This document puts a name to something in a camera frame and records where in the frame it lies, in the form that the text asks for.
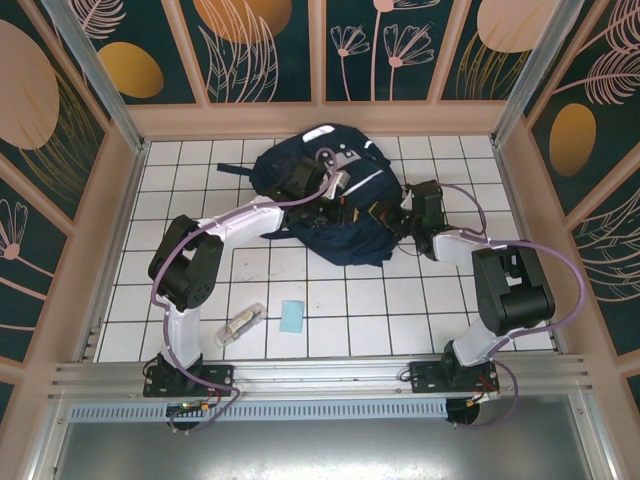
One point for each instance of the navy blue backpack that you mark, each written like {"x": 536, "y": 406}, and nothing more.
{"x": 350, "y": 245}

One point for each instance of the light blue note pad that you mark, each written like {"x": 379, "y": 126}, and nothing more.
{"x": 292, "y": 316}

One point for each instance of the clear plastic pen case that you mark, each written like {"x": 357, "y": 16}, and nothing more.
{"x": 241, "y": 324}

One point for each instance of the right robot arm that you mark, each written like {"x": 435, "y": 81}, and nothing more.
{"x": 515, "y": 300}

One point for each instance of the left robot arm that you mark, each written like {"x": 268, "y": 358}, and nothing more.
{"x": 182, "y": 335}

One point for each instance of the grey metal sheet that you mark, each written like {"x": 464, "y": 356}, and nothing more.
{"x": 320, "y": 450}

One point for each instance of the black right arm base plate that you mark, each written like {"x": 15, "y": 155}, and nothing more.
{"x": 425, "y": 375}

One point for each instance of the aluminium mounting rail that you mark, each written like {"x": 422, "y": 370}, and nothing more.
{"x": 320, "y": 372}

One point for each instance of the aluminium frame post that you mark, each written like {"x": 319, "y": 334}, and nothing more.
{"x": 535, "y": 75}
{"x": 97, "y": 75}

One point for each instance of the aluminium side rail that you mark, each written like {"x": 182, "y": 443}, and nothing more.
{"x": 90, "y": 340}
{"x": 555, "y": 345}

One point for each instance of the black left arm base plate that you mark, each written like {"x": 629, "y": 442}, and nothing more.
{"x": 220, "y": 377}

